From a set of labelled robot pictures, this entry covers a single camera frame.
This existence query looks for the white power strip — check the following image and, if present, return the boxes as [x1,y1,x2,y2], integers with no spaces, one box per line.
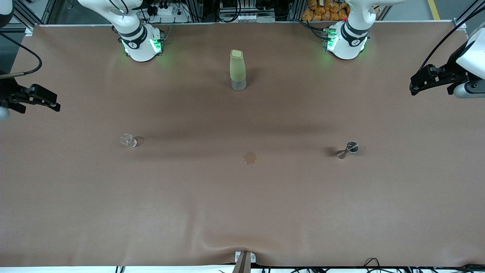
[150,4,188,18]

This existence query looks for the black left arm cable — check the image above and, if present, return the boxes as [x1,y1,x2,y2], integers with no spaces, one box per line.
[419,0,485,72]

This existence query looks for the aluminium frame post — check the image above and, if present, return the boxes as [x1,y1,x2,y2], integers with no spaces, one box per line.
[11,0,58,28]
[453,0,485,31]

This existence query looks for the steel double jigger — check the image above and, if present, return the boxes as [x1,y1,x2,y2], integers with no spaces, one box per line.
[336,141,359,160]

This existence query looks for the orange snack bag pile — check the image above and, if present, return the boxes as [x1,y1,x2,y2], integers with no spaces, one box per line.
[302,0,351,22]

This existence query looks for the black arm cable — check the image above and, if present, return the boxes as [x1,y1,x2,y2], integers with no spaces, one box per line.
[419,0,485,72]
[0,32,42,76]

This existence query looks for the brown table cover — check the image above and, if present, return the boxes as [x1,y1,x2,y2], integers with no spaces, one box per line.
[0,21,485,268]

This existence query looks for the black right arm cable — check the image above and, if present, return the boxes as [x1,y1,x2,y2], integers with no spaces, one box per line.
[0,32,42,76]

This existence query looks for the clear glass cup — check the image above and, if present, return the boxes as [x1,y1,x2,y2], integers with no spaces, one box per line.
[120,133,138,148]

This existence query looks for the olive green tall bottle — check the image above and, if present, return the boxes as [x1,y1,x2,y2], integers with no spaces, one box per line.
[230,49,247,91]

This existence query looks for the metal table clamp bracket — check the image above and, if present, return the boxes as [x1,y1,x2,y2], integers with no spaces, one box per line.
[233,251,257,273]

